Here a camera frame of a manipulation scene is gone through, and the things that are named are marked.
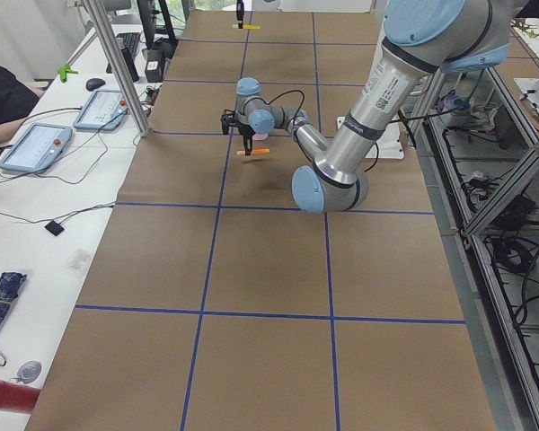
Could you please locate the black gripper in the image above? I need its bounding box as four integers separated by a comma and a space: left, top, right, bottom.
235, 0, 244, 29
220, 109, 254, 156

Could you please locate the yellow marker pen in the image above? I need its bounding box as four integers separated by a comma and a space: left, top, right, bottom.
232, 23, 261, 31

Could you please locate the orange marker pen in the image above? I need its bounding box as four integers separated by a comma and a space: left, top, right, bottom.
235, 148, 270, 156

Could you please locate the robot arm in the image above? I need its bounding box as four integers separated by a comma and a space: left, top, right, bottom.
220, 0, 517, 214

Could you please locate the pink mesh pen holder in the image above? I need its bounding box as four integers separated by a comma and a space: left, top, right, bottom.
252, 133, 269, 141

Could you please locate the black keyboard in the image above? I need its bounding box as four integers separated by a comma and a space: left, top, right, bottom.
117, 32, 141, 58

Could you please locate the teach pendant far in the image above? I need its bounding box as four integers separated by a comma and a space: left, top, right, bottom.
73, 89, 128, 132

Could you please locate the teach pendant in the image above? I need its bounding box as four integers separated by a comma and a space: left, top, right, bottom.
0, 123, 73, 173
73, 89, 128, 132

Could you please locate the black computer mouse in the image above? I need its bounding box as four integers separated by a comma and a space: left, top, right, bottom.
85, 78, 106, 92

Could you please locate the small black box device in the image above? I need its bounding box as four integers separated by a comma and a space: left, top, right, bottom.
44, 220, 65, 236

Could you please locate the teach pendant near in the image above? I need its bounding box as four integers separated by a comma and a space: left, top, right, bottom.
0, 123, 73, 173

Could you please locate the folded blue umbrella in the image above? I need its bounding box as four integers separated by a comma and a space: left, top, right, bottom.
0, 272, 27, 326

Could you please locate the red cylinder bottle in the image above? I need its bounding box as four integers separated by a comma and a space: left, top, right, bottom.
0, 380, 40, 414

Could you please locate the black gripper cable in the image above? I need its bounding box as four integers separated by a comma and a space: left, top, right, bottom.
265, 90, 307, 131

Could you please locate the aluminium frame post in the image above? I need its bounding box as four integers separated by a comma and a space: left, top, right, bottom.
82, 0, 150, 137

